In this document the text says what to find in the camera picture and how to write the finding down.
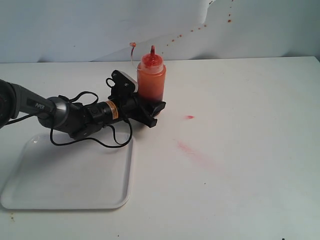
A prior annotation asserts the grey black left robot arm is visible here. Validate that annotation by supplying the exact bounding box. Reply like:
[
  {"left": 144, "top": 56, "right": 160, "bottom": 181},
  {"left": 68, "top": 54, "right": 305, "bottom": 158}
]
[{"left": 0, "top": 76, "right": 166, "bottom": 140}]

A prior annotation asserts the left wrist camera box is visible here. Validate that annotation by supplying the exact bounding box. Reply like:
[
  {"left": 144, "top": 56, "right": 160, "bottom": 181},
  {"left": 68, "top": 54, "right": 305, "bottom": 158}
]
[{"left": 105, "top": 70, "right": 138, "bottom": 100}]

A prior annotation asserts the red sauce squeeze bottle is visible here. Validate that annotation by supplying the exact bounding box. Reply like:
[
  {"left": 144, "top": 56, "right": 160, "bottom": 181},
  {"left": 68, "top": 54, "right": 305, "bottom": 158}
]
[{"left": 136, "top": 45, "right": 167, "bottom": 102}]

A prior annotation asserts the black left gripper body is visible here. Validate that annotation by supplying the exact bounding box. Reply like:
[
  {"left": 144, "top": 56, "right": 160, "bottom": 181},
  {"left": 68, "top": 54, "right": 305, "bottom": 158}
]
[{"left": 83, "top": 96, "right": 150, "bottom": 127}]

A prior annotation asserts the white rectangular tray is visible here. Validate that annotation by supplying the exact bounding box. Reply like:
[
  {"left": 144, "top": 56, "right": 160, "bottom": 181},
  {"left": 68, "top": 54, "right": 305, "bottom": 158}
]
[{"left": 0, "top": 133, "right": 135, "bottom": 211}]

